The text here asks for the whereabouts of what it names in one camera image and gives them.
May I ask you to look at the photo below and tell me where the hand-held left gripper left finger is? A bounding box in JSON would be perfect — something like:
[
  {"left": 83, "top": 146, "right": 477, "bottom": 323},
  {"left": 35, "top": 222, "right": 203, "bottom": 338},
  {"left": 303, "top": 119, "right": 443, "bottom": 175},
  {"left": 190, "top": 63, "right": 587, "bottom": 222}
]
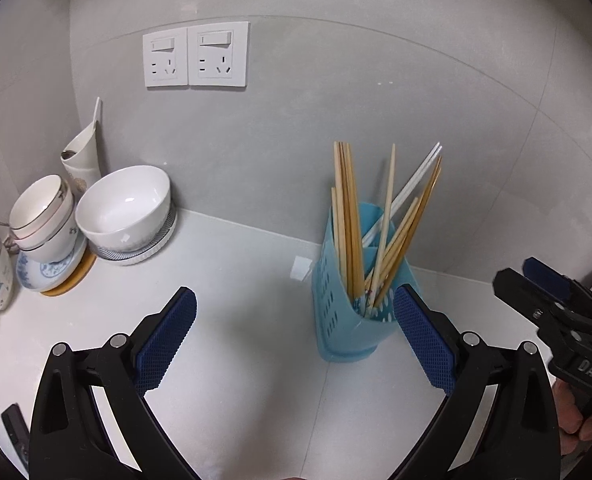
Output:
[{"left": 28, "top": 286, "right": 201, "bottom": 480}]

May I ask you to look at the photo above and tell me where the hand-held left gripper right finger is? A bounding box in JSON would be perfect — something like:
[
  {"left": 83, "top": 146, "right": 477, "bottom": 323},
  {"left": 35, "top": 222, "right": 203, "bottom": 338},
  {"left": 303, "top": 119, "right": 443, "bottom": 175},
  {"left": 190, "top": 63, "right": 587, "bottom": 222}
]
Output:
[{"left": 391, "top": 283, "right": 562, "bottom": 480}]

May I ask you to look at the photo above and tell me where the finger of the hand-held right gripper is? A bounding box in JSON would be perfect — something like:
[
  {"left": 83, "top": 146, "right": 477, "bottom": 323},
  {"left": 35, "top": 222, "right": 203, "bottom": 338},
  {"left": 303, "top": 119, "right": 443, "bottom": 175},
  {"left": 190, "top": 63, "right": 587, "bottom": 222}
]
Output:
[
  {"left": 523, "top": 257, "right": 592, "bottom": 321},
  {"left": 493, "top": 268, "right": 569, "bottom": 331}
]

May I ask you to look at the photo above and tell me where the blue plastic utensil holder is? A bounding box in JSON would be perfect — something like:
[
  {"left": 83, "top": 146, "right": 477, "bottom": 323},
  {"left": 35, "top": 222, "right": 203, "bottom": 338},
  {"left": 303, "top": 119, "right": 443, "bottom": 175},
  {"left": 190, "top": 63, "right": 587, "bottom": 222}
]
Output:
[{"left": 311, "top": 201, "right": 417, "bottom": 362}]

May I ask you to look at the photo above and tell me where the thin plain wooden chopstick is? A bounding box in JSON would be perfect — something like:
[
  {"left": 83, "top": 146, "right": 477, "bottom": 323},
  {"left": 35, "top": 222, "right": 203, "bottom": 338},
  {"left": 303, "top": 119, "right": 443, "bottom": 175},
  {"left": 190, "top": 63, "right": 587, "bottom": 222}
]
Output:
[
  {"left": 368, "top": 197, "right": 421, "bottom": 291},
  {"left": 378, "top": 143, "right": 397, "bottom": 266}
]

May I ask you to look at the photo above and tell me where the wooden chopstick blue dotted band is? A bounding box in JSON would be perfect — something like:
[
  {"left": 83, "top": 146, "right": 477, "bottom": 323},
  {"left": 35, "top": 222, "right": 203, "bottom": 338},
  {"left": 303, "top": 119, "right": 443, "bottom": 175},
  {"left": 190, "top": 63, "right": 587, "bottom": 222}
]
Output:
[
  {"left": 346, "top": 143, "right": 367, "bottom": 311},
  {"left": 339, "top": 141, "right": 361, "bottom": 311}
]

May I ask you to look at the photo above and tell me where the dark wooden chopstick floral band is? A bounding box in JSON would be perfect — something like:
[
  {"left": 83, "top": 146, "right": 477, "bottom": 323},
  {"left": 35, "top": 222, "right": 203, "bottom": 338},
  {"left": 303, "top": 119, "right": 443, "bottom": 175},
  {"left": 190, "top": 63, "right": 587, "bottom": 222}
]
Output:
[
  {"left": 378, "top": 162, "right": 444, "bottom": 308},
  {"left": 373, "top": 156, "right": 443, "bottom": 306}
]

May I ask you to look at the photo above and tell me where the person's right hand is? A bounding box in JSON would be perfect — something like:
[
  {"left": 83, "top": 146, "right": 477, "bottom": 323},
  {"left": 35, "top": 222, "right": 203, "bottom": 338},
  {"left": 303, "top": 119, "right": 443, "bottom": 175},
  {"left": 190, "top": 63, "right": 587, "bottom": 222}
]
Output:
[{"left": 550, "top": 380, "right": 592, "bottom": 461}]

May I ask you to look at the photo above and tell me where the white ribbed plate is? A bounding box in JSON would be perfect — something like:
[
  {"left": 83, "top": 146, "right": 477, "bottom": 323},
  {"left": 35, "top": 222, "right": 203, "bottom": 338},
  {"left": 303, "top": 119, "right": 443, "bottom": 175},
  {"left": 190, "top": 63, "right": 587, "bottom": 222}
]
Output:
[{"left": 94, "top": 210, "right": 177, "bottom": 266}]

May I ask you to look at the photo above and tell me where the round wooden coaster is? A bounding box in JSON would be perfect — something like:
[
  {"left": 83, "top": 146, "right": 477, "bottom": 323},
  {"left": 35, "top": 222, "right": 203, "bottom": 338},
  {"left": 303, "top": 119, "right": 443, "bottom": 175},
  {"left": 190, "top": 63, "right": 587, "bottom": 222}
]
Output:
[{"left": 41, "top": 252, "right": 98, "bottom": 297}]

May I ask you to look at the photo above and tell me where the large white bowl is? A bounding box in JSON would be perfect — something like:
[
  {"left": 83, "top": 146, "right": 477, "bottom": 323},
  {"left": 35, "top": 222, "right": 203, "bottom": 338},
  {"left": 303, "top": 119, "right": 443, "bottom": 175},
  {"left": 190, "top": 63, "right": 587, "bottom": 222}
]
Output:
[{"left": 75, "top": 165, "right": 171, "bottom": 253}]

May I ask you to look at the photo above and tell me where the blue patterned white plate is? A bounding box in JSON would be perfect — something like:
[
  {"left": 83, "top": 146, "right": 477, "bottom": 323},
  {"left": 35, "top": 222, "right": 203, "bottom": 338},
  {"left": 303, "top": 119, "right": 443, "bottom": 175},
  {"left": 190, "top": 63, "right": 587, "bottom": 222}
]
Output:
[{"left": 16, "top": 237, "right": 88, "bottom": 292}]

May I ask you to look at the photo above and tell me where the white plastic chopstick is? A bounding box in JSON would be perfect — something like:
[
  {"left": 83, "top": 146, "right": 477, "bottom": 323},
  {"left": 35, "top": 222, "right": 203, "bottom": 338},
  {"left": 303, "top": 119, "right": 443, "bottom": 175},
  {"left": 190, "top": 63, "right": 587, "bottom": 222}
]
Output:
[
  {"left": 366, "top": 146, "right": 444, "bottom": 251},
  {"left": 363, "top": 142, "right": 439, "bottom": 248}
]

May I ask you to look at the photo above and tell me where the black handheld device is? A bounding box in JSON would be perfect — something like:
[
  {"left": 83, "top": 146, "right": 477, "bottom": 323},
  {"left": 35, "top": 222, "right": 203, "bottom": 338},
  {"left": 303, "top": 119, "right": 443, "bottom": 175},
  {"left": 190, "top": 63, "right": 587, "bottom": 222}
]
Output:
[{"left": 1, "top": 404, "right": 31, "bottom": 466}]

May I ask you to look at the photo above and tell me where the white folded paper cup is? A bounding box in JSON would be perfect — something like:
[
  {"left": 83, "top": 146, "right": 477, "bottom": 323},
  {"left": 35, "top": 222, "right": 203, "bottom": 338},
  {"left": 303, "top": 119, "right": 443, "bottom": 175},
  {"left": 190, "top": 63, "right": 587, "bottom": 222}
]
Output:
[{"left": 60, "top": 122, "right": 102, "bottom": 193}]

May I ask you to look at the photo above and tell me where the white wall socket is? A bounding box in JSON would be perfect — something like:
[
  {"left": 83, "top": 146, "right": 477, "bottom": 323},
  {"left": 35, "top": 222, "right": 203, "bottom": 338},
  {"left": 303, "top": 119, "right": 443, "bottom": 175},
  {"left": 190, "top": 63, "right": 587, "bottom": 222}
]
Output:
[
  {"left": 187, "top": 21, "right": 251, "bottom": 87},
  {"left": 142, "top": 29, "right": 189, "bottom": 88}
]

